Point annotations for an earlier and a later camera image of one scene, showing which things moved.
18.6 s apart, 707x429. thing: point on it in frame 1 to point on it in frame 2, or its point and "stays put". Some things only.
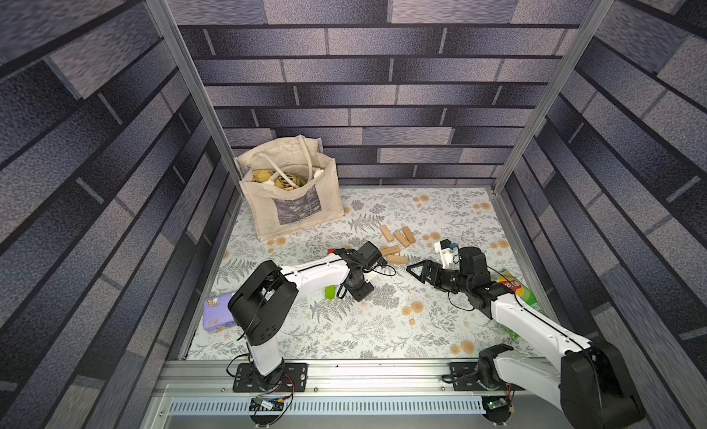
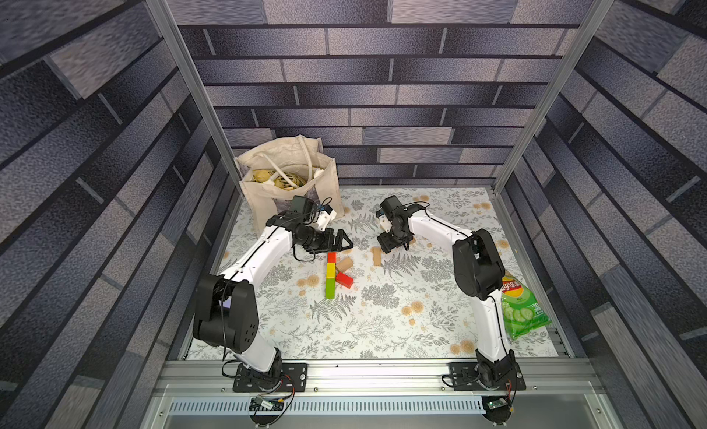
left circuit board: (263, 403) stays put
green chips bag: (524, 295) stays put
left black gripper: (364, 294) to (329, 245)
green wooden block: (330, 292) stays put
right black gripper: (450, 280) to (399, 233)
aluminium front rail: (216, 378) stays put
